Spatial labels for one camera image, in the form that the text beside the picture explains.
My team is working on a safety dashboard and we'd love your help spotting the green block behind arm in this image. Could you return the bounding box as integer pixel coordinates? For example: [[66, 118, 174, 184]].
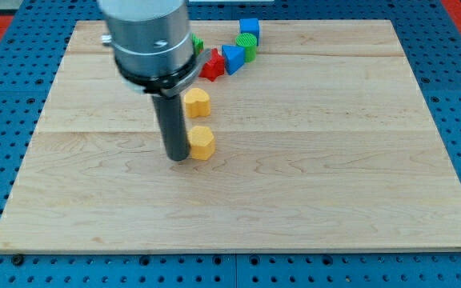
[[191, 34, 204, 56]]

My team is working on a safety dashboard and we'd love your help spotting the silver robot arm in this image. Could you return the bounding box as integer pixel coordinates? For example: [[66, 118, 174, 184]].
[[97, 0, 211, 98]]

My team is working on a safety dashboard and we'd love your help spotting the yellow hexagon block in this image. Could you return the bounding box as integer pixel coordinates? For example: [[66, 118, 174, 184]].
[[188, 126, 215, 160]]

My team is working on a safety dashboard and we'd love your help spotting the yellow heart block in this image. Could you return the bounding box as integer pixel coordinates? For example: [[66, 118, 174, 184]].
[[184, 88, 211, 118]]

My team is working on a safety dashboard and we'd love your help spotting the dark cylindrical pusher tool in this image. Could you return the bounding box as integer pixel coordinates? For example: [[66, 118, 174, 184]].
[[152, 94, 190, 162]]

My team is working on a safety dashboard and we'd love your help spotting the red star block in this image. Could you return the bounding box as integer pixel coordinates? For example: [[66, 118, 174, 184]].
[[199, 48, 225, 82]]

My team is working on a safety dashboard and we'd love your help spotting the blue triangle block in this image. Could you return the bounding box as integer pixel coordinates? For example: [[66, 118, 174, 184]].
[[222, 45, 245, 75]]

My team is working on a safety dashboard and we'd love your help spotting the wooden board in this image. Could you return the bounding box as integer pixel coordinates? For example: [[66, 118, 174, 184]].
[[0, 20, 461, 254]]

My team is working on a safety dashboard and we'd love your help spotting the green cylinder block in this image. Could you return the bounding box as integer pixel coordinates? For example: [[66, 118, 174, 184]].
[[235, 33, 258, 62]]

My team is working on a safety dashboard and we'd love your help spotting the blue cube block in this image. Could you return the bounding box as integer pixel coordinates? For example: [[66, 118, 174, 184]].
[[239, 18, 260, 44]]

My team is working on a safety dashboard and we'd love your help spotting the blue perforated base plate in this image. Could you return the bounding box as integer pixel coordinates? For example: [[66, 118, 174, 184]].
[[0, 0, 461, 287]]

